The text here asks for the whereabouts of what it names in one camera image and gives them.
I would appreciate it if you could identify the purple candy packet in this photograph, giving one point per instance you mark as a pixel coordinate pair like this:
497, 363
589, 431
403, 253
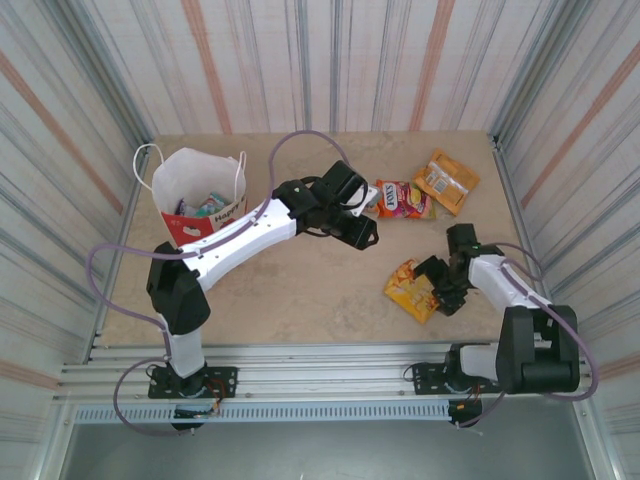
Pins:
181, 206

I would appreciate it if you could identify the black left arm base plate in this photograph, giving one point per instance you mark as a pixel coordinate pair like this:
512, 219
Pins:
225, 382

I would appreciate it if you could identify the white paper bag red print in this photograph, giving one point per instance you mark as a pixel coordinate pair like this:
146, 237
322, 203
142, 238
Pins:
190, 170

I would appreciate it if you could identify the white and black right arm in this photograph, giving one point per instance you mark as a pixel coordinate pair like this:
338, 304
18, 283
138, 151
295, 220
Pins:
500, 280

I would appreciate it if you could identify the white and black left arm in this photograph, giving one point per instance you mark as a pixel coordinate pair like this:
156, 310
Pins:
240, 240

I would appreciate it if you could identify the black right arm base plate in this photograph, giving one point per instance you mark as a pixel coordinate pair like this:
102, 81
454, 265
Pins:
425, 380

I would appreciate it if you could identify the orange snack packet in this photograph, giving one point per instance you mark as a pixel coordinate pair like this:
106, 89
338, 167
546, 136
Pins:
450, 185

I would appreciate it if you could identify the yellow snack packet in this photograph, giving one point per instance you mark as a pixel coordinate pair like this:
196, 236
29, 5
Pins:
407, 292

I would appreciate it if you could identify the green candy packet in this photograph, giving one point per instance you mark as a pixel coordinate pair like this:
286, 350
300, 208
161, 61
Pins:
210, 205

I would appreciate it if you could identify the red candy packet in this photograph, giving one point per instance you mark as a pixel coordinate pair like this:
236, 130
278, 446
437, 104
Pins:
405, 200

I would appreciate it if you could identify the aluminium rail frame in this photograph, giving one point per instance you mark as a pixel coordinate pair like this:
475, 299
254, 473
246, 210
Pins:
325, 370

